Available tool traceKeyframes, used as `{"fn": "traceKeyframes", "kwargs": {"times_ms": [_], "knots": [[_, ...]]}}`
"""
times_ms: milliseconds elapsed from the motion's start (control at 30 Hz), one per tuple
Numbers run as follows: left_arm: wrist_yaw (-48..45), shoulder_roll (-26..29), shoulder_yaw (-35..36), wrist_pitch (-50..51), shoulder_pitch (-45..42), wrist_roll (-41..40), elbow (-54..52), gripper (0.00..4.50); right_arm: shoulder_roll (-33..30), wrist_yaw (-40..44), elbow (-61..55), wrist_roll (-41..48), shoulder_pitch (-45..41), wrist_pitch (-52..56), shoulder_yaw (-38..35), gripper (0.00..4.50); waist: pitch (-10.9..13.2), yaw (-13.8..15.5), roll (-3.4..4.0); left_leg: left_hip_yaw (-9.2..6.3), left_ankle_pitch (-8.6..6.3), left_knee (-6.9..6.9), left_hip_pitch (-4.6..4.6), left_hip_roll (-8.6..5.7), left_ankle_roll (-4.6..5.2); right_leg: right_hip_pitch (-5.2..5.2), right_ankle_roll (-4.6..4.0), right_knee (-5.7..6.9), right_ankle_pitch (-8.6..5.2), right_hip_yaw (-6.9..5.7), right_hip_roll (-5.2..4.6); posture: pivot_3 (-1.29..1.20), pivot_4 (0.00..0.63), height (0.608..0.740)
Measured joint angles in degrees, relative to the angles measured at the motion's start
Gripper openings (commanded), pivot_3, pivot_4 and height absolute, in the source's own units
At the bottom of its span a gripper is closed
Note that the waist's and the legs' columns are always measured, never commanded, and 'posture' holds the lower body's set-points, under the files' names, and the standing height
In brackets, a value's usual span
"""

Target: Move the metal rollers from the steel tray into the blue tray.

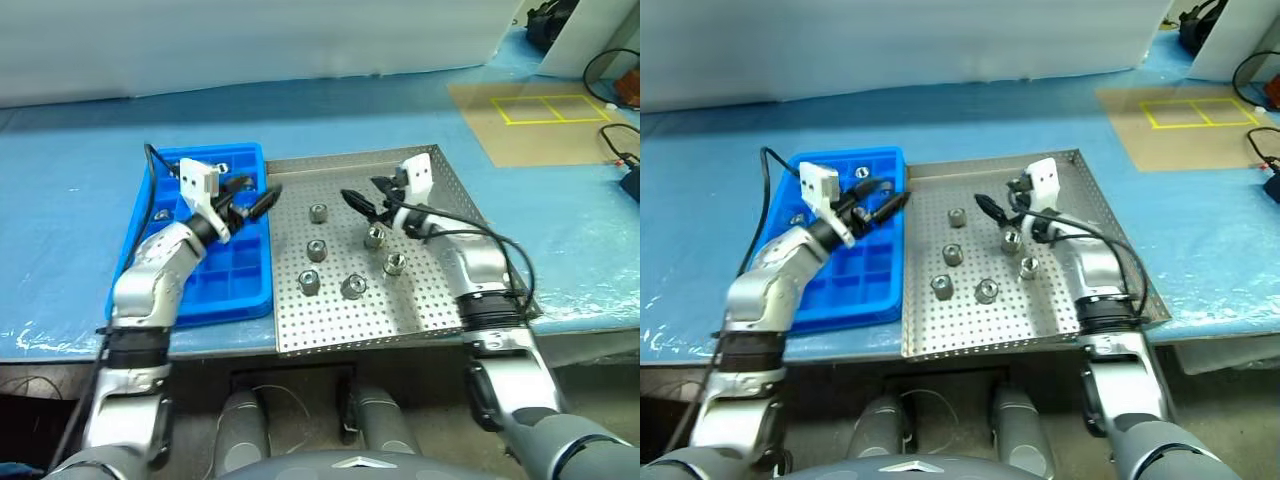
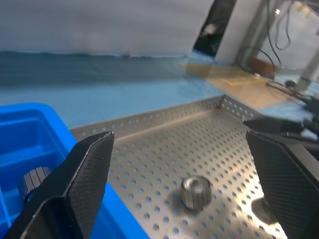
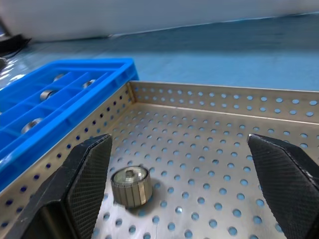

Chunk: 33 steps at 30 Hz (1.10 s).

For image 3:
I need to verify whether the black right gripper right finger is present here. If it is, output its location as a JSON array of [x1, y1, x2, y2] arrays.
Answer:
[[246, 133, 319, 239]]

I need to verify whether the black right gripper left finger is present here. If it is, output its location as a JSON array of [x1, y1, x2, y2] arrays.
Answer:
[[4, 133, 113, 239]]

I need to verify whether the blue compartment tray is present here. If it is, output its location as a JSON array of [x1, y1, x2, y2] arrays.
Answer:
[[0, 58, 139, 192]]

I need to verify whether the perforated metal tray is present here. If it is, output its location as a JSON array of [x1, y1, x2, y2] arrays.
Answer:
[[0, 80, 319, 239]]

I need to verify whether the blue plastic table cover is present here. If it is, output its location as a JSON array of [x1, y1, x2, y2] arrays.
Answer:
[[0, 13, 319, 93]]

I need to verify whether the black blurred device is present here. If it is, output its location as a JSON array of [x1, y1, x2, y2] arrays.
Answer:
[[0, 33, 32, 54]]

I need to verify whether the white backdrop panel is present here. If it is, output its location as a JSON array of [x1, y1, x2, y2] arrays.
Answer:
[[0, 0, 319, 42]]

